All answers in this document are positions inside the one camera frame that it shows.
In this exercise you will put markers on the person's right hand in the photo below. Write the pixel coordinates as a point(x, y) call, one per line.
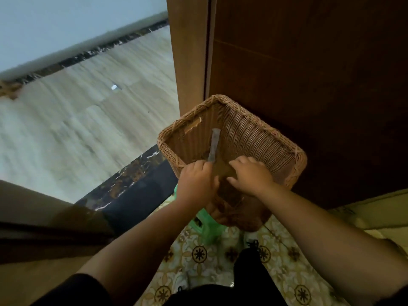
point(253, 178)

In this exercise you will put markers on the person's left hand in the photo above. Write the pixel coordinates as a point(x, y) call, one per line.
point(197, 184)

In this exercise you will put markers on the person's right thumb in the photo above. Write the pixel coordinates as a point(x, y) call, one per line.
point(235, 182)

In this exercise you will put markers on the person's left fingers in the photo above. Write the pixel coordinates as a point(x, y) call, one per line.
point(199, 166)

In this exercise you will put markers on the brown paper piece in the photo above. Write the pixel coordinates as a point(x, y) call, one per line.
point(223, 168)

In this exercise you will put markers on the person's right forearm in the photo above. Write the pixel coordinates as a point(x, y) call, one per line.
point(325, 238)

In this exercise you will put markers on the person's left forearm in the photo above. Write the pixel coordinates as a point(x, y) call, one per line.
point(143, 242)

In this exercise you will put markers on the clear plastic strip packet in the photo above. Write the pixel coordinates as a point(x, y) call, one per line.
point(214, 144)

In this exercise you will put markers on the green plastic stool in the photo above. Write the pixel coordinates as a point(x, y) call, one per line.
point(208, 227)

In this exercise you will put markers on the square woven wicker basket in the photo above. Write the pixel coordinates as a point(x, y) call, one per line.
point(255, 130)

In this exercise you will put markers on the white shoe with black laces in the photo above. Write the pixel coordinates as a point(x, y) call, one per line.
point(180, 283)
point(252, 242)

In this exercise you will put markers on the black marble threshold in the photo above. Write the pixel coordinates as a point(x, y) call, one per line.
point(134, 184)

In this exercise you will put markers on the black trousers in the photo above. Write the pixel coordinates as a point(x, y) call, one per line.
point(251, 277)

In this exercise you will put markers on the dark brown wooden door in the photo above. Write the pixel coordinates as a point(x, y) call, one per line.
point(306, 85)

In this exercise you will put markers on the black marble skirting strip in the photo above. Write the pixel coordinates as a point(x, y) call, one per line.
point(86, 54)

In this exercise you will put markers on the brown wooden panel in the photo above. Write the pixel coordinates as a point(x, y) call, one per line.
point(38, 226)

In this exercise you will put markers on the black shirt sleeve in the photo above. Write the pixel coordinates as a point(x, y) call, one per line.
point(76, 291)

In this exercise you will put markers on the light brown door frame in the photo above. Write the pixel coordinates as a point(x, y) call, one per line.
point(189, 50)

